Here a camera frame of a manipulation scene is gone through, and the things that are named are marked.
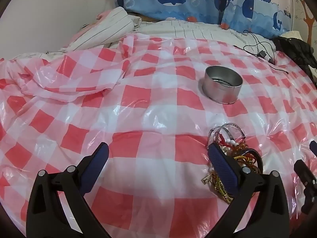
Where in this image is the round metal tin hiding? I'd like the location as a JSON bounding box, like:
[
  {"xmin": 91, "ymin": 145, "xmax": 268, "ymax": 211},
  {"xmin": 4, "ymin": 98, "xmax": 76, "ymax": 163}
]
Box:
[{"xmin": 202, "ymin": 65, "xmax": 243, "ymax": 105}]

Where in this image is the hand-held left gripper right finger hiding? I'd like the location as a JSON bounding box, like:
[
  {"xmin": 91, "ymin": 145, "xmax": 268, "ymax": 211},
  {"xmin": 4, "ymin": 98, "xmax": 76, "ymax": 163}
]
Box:
[{"xmin": 207, "ymin": 142, "xmax": 290, "ymax": 238}]

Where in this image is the black clothing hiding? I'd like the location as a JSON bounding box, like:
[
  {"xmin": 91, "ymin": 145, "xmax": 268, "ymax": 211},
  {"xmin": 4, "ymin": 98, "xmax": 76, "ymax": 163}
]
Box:
[{"xmin": 272, "ymin": 36, "xmax": 317, "ymax": 85}]

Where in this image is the black cable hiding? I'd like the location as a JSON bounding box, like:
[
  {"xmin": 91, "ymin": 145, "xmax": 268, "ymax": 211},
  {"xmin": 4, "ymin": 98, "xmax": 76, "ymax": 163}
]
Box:
[{"xmin": 234, "ymin": 30, "xmax": 289, "ymax": 74}]

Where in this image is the beige cloth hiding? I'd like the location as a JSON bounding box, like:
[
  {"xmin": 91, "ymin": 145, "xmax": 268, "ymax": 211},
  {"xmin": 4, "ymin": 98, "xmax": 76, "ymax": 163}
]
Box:
[{"xmin": 284, "ymin": 30, "xmax": 308, "ymax": 40}]

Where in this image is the blue whale print pillow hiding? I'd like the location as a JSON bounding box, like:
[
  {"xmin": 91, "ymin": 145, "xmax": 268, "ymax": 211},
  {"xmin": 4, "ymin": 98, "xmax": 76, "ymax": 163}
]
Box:
[{"xmin": 116, "ymin": 0, "xmax": 229, "ymax": 26}]

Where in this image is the white striped bed sheet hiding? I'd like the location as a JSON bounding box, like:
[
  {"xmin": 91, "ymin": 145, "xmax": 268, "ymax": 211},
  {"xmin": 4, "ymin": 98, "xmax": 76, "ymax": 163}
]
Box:
[{"xmin": 134, "ymin": 20, "xmax": 276, "ymax": 54}]

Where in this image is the white striped quilt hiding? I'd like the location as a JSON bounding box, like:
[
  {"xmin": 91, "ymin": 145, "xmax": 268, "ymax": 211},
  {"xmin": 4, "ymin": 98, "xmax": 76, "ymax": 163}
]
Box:
[{"xmin": 45, "ymin": 6, "xmax": 140, "ymax": 55}]

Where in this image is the red white checked plastic sheet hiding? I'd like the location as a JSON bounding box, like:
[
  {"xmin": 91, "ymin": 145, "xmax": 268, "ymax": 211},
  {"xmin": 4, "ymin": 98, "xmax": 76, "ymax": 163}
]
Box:
[{"xmin": 0, "ymin": 33, "xmax": 317, "ymax": 238}]

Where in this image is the blue whale print curtain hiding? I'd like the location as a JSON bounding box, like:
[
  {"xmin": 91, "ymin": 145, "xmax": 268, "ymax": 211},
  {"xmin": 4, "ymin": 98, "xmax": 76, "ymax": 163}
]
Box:
[{"xmin": 220, "ymin": 0, "xmax": 295, "ymax": 39}]

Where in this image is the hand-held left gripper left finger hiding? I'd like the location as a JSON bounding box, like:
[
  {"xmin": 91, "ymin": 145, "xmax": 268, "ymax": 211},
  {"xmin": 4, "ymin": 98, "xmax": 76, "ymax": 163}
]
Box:
[{"xmin": 26, "ymin": 142, "xmax": 112, "ymax": 238}]

